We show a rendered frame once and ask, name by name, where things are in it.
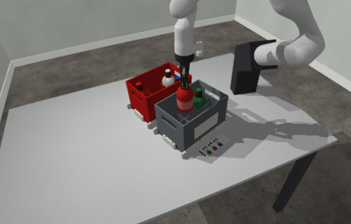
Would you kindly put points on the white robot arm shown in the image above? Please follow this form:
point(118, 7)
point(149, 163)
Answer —
point(300, 53)

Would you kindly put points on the grey paper strip with colored squares and marks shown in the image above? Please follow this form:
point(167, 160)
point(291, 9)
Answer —
point(213, 145)

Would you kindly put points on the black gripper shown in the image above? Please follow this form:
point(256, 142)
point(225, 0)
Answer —
point(184, 67)

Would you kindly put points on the blue bottle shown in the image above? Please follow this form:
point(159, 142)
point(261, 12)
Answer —
point(177, 78)

